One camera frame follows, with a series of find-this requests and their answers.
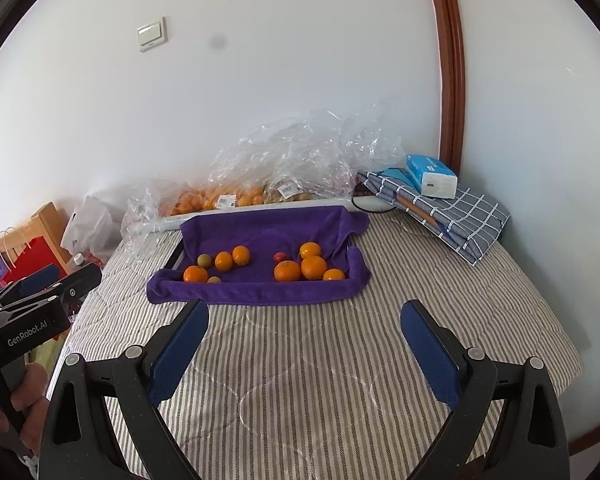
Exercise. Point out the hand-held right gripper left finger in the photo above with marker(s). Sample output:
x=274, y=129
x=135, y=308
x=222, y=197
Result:
x=180, y=355

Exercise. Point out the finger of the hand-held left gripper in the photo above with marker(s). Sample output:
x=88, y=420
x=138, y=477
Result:
x=40, y=277
x=80, y=282

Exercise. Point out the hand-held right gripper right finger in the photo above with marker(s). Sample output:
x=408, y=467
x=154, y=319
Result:
x=432, y=355

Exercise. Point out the black tray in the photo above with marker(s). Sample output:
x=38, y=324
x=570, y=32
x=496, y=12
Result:
x=176, y=257

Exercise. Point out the round green-brown fruit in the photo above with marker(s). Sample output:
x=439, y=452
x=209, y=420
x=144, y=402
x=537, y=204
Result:
x=204, y=260

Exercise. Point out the small red apple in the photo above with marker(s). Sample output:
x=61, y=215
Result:
x=280, y=257

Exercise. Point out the purple towel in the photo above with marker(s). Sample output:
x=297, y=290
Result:
x=260, y=237

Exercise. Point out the large orange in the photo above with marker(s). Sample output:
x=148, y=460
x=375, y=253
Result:
x=313, y=267

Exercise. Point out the small orange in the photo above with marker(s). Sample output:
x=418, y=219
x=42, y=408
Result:
x=310, y=250

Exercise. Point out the clear plastic bag of tan fruits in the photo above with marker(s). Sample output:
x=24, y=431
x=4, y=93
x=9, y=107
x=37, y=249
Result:
x=290, y=192

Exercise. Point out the person's left hand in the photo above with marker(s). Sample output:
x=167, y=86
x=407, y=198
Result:
x=32, y=385

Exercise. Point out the white cap bottle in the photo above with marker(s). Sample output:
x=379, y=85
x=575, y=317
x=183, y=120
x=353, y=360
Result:
x=79, y=259

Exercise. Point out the red paper bag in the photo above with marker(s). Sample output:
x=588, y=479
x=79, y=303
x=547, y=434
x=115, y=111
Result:
x=32, y=255

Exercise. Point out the light green cloth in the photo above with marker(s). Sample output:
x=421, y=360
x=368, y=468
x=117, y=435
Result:
x=45, y=355

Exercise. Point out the white plastic bag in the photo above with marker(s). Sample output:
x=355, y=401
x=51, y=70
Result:
x=87, y=225

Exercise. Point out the wooden chair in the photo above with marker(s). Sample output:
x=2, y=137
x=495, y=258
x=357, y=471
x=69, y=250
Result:
x=47, y=220

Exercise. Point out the folded grey checkered cloth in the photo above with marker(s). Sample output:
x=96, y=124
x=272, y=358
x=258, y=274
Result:
x=470, y=220

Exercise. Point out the clear plastic bag of oranges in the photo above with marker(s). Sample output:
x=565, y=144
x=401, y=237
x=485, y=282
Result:
x=205, y=200

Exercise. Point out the dark red packet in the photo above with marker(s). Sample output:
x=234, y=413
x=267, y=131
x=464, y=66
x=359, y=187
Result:
x=362, y=190

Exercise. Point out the blue and white tissue box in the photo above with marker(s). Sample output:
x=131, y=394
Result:
x=430, y=172

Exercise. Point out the empty clear plastic bag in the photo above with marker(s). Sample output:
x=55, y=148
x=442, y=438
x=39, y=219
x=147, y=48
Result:
x=375, y=145

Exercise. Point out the white light switch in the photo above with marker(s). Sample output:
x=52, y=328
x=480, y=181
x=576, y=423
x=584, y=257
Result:
x=151, y=35

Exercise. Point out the brown wooden door frame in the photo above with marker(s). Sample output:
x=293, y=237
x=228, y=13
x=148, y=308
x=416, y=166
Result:
x=447, y=60

